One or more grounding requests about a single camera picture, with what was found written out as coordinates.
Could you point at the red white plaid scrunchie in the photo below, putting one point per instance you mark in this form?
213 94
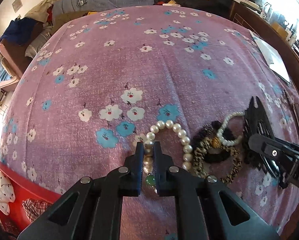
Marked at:
34 208

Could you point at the blue cloth on armchair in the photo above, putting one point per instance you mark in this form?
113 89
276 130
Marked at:
19 31

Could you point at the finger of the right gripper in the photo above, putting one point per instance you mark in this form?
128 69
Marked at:
273 148

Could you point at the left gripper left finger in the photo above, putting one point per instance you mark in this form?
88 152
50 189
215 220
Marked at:
91 208

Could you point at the white paper sheet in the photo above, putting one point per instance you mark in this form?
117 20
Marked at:
272 58

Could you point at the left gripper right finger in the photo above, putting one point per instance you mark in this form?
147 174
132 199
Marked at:
206 208

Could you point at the leopard print scrunchie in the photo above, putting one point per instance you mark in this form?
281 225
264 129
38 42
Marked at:
207 151

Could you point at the wooden bed frame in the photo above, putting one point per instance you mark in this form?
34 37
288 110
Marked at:
250 20

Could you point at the brown armchair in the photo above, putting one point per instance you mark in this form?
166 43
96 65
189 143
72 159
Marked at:
15 55

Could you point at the white cherry print scrunchie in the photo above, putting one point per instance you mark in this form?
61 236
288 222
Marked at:
7 194

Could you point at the pink floral bedspread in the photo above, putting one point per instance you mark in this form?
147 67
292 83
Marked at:
105 82

